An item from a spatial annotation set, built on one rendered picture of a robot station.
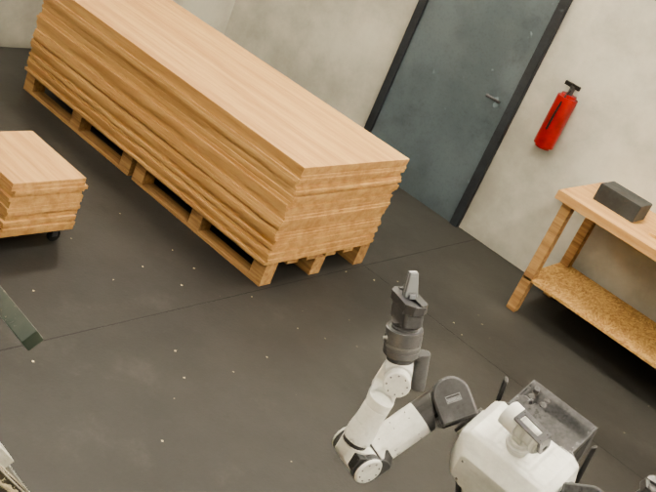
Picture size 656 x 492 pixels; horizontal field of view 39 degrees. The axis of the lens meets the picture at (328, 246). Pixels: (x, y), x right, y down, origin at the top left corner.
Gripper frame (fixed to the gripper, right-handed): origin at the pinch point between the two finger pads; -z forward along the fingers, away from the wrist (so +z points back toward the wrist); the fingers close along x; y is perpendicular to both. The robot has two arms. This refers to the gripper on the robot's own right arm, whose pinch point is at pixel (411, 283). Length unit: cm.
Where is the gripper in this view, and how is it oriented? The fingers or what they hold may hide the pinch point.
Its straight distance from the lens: 211.3
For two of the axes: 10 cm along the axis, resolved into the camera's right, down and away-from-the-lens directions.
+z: -1.1, 9.3, 3.4
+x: 2.9, 3.6, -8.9
